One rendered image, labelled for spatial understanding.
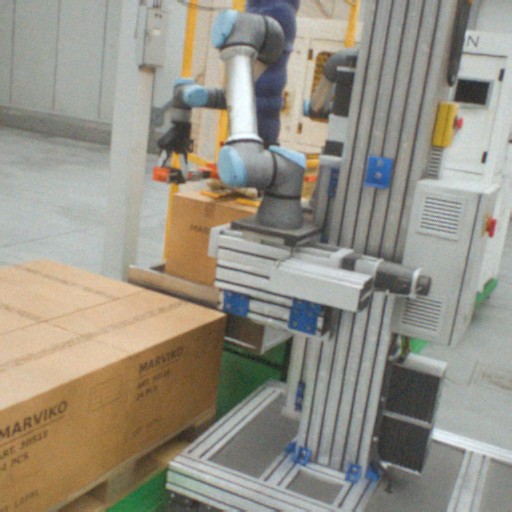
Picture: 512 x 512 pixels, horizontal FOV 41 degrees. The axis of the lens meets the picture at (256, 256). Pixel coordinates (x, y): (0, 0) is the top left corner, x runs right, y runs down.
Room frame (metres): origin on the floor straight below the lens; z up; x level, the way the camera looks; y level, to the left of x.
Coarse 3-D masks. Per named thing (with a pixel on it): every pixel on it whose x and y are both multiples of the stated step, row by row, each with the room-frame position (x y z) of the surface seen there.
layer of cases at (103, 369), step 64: (0, 320) 2.25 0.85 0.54; (64, 320) 2.33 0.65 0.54; (128, 320) 2.42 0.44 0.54; (192, 320) 2.51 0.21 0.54; (0, 384) 1.77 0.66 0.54; (64, 384) 1.84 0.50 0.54; (128, 384) 2.11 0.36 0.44; (192, 384) 2.47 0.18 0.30; (0, 448) 1.64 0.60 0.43; (64, 448) 1.86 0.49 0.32; (128, 448) 2.14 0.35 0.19
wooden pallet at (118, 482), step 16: (208, 416) 2.60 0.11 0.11; (176, 432) 2.39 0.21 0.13; (192, 432) 2.53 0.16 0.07; (160, 448) 2.46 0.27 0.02; (176, 448) 2.47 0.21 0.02; (128, 464) 2.14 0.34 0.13; (144, 464) 2.33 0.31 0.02; (160, 464) 2.34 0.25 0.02; (96, 480) 2.00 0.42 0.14; (112, 480) 2.07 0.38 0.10; (128, 480) 2.15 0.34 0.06; (144, 480) 2.24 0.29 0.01; (80, 496) 2.08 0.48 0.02; (96, 496) 2.07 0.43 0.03; (112, 496) 2.08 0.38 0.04
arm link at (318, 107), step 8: (344, 48) 2.77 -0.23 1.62; (352, 48) 2.75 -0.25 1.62; (336, 56) 2.75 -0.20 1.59; (344, 56) 2.73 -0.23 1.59; (328, 64) 2.78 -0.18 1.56; (336, 64) 2.74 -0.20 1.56; (328, 72) 2.78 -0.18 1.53; (336, 72) 2.75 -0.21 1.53; (320, 80) 2.91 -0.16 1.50; (328, 80) 2.81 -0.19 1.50; (336, 80) 2.79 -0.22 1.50; (320, 88) 2.91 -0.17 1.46; (328, 88) 2.87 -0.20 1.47; (312, 96) 3.02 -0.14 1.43; (320, 96) 2.94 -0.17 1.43; (328, 96) 2.93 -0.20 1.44; (304, 104) 3.08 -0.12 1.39; (312, 104) 3.02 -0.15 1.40; (320, 104) 2.98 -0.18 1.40; (328, 104) 3.08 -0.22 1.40; (304, 112) 3.07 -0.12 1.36; (312, 112) 3.06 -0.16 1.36; (320, 112) 3.05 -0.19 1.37; (328, 112) 3.07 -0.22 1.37
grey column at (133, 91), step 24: (120, 48) 3.90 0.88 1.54; (120, 72) 3.89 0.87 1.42; (144, 72) 3.87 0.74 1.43; (120, 96) 3.89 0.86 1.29; (144, 96) 3.89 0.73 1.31; (120, 120) 3.88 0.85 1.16; (144, 120) 3.91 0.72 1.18; (120, 144) 3.88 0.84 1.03; (144, 144) 3.92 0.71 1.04; (120, 168) 3.87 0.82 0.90; (144, 168) 3.94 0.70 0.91; (120, 192) 3.86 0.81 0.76; (120, 216) 3.86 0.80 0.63; (120, 240) 3.85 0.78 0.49; (120, 264) 3.84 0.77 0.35
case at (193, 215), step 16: (192, 192) 3.05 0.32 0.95; (176, 208) 2.92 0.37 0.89; (192, 208) 2.89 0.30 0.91; (208, 208) 2.85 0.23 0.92; (224, 208) 2.82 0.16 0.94; (240, 208) 2.80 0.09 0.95; (256, 208) 2.86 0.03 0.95; (176, 224) 2.92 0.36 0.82; (192, 224) 2.88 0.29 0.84; (208, 224) 2.85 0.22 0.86; (224, 224) 2.81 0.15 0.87; (176, 240) 2.91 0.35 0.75; (192, 240) 2.88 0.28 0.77; (208, 240) 2.84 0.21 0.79; (176, 256) 2.91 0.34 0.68; (192, 256) 2.87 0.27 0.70; (208, 256) 2.84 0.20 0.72; (176, 272) 2.91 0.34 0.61; (192, 272) 2.87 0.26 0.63; (208, 272) 2.83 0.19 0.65
